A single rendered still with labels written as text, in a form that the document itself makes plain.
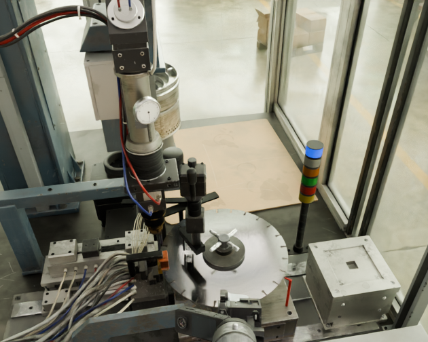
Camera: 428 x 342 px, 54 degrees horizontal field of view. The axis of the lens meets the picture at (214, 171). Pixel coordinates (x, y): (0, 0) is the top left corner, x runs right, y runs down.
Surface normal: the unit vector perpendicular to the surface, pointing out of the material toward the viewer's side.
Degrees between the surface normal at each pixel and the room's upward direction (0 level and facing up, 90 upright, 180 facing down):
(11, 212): 90
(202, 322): 59
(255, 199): 0
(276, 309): 0
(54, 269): 90
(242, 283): 0
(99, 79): 90
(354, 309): 90
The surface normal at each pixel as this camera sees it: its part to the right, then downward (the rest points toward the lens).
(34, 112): 0.17, 0.60
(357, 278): -0.01, -0.79
